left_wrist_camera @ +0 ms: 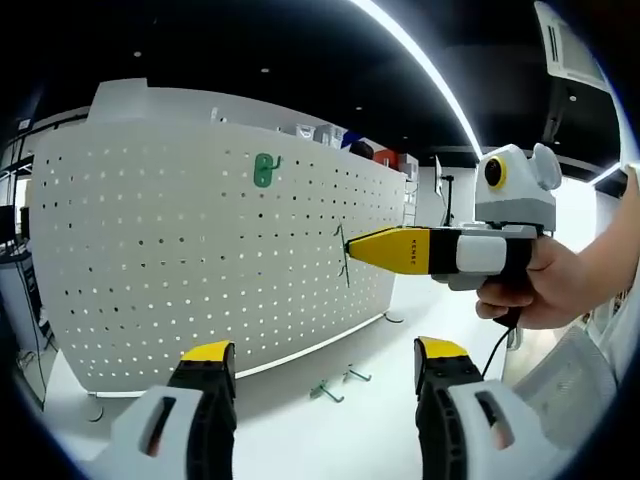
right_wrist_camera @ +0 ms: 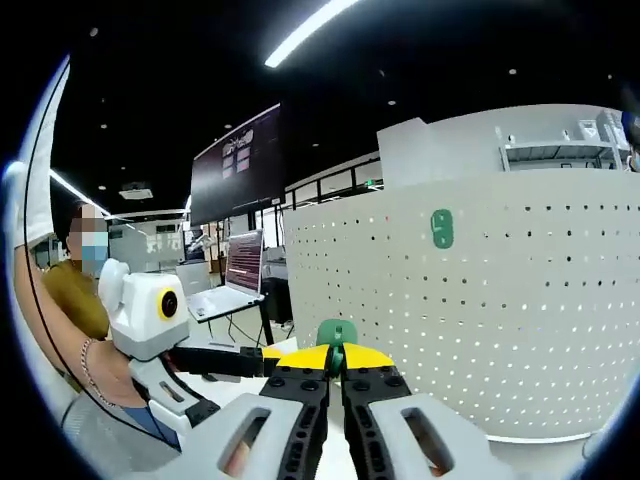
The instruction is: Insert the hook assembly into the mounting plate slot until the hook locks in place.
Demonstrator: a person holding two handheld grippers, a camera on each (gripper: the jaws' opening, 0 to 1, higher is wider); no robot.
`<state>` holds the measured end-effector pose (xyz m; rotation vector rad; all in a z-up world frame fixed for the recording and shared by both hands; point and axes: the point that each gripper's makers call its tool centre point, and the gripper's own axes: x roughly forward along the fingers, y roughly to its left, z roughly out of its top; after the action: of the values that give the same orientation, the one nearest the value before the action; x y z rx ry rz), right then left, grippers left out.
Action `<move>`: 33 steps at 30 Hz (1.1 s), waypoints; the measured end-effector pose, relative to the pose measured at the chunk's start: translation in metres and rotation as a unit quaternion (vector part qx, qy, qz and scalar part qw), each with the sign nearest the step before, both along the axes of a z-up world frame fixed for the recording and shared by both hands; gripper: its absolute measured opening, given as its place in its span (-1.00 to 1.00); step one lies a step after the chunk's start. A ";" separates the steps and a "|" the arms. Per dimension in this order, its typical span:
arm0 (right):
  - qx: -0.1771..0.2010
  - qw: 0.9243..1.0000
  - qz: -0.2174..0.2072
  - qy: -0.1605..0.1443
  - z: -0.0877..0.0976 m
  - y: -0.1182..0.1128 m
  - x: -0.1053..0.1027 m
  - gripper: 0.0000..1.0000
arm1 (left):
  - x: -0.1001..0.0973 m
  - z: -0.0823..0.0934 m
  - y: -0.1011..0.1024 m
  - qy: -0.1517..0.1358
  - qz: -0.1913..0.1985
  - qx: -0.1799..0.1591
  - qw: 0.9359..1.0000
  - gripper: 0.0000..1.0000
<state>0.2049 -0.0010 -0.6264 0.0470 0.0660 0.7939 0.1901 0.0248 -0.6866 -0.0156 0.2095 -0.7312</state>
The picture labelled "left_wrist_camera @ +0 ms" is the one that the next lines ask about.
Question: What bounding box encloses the white mesh office chair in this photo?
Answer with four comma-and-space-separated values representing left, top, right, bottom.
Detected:
514, 324, 620, 451

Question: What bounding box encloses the person's right hand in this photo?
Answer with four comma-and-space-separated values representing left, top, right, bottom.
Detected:
474, 243, 597, 332

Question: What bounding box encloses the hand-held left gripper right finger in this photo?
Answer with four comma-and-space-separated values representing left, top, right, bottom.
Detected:
413, 336, 556, 480

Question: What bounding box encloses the ceiling light strip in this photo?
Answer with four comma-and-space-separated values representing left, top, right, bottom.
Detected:
349, 0, 485, 157

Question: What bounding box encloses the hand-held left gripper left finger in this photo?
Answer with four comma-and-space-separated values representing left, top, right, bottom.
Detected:
94, 340, 237, 480

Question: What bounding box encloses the black tripod stand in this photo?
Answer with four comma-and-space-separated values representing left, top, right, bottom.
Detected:
438, 173, 457, 227

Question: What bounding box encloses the white perforated mounting plate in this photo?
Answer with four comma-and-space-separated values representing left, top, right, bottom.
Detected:
29, 78, 408, 424

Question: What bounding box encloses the ceiling air conditioner panel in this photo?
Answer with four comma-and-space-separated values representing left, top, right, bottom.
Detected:
533, 0, 610, 85

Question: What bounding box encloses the black cable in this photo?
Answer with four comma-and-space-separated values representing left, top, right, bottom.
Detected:
479, 318, 522, 382

